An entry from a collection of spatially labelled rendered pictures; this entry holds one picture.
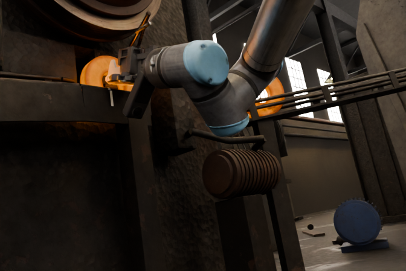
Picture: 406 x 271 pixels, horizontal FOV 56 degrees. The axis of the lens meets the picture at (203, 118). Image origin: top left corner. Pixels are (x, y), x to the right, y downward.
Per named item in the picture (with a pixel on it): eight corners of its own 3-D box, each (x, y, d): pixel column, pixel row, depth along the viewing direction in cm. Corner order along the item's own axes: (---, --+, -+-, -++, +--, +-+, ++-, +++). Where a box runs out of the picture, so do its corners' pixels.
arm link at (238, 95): (264, 109, 85) (241, 64, 79) (234, 145, 80) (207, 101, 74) (235, 106, 92) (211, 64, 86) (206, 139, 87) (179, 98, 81)
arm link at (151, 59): (186, 90, 85) (152, 84, 78) (172, 91, 88) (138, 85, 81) (189, 51, 85) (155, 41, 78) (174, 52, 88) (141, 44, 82)
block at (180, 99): (154, 157, 110) (144, 81, 116) (175, 157, 116) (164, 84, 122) (179, 148, 103) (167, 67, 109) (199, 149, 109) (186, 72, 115)
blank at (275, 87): (258, 130, 115) (262, 127, 112) (222, 93, 116) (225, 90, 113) (290, 97, 120) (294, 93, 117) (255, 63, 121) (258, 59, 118)
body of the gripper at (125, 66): (142, 55, 96) (173, 49, 88) (139, 89, 96) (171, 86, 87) (116, 49, 91) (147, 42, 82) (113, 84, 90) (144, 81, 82)
